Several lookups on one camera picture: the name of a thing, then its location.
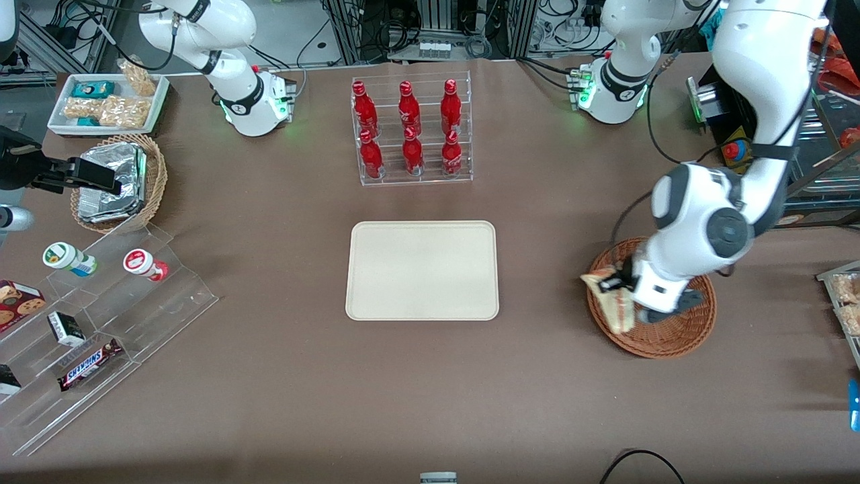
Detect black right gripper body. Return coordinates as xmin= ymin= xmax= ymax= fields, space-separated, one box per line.
xmin=0 ymin=126 xmax=45 ymax=190

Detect triangular sandwich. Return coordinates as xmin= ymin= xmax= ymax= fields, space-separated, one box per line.
xmin=580 ymin=268 xmax=636 ymax=335

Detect brown round wicker basket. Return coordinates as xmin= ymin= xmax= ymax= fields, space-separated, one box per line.
xmin=587 ymin=237 xmax=718 ymax=360

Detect white snack tray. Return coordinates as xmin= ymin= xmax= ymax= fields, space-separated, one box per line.
xmin=46 ymin=72 xmax=171 ymax=138

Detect tan deep wicker basket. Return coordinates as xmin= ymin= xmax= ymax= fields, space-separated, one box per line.
xmin=70 ymin=132 xmax=168 ymax=235

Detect clear snack tray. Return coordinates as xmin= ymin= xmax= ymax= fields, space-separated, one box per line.
xmin=816 ymin=260 xmax=860 ymax=371

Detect cream rectangular tray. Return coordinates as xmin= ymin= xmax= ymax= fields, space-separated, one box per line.
xmin=345 ymin=220 xmax=501 ymax=322

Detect silver foil pack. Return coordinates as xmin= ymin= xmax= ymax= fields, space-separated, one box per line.
xmin=77 ymin=192 xmax=146 ymax=225
xmin=78 ymin=142 xmax=148 ymax=206

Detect clear bag of nuts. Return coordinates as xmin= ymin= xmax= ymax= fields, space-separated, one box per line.
xmin=117 ymin=58 xmax=157 ymax=97
xmin=99 ymin=95 xmax=151 ymax=129
xmin=63 ymin=97 xmax=103 ymax=122

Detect green lid yogurt cup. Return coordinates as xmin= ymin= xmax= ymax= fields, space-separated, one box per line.
xmin=42 ymin=241 xmax=98 ymax=278

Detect red lid yogurt cup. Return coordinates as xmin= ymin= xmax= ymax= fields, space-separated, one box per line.
xmin=122 ymin=248 xmax=169 ymax=282

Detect red cookie box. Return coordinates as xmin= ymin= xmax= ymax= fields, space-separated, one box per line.
xmin=0 ymin=279 xmax=47 ymax=334

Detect small black white box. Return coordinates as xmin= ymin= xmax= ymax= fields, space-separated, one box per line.
xmin=46 ymin=311 xmax=87 ymax=348

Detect clear acrylic step shelf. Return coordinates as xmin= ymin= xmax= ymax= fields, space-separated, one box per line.
xmin=0 ymin=222 xmax=220 ymax=458

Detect silver box with green light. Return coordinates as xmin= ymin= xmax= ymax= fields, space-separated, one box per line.
xmin=686 ymin=75 xmax=721 ymax=125

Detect clear bag of crackers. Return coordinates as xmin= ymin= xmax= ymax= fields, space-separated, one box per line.
xmin=836 ymin=302 xmax=860 ymax=337
xmin=830 ymin=272 xmax=860 ymax=305

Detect brown Snickers bar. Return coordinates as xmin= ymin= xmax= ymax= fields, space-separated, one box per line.
xmin=57 ymin=337 xmax=124 ymax=393

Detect red cola bottle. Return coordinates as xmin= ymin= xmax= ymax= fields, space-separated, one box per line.
xmin=441 ymin=129 xmax=464 ymax=178
xmin=439 ymin=79 xmax=464 ymax=136
xmin=359 ymin=129 xmax=386 ymax=179
xmin=402 ymin=126 xmax=425 ymax=177
xmin=351 ymin=80 xmax=379 ymax=137
xmin=398 ymin=80 xmax=423 ymax=135

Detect clear acrylic bottle rack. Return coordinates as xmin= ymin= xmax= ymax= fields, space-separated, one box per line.
xmin=350 ymin=70 xmax=474 ymax=188

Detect teal cloth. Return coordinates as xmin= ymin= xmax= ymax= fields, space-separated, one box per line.
xmin=699 ymin=7 xmax=724 ymax=42

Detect orange bag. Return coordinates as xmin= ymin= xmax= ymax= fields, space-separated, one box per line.
xmin=810 ymin=30 xmax=860 ymax=96

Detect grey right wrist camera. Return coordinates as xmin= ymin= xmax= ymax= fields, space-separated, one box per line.
xmin=0 ymin=204 xmax=36 ymax=233

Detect black cable loop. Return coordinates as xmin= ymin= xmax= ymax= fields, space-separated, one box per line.
xmin=599 ymin=448 xmax=685 ymax=484

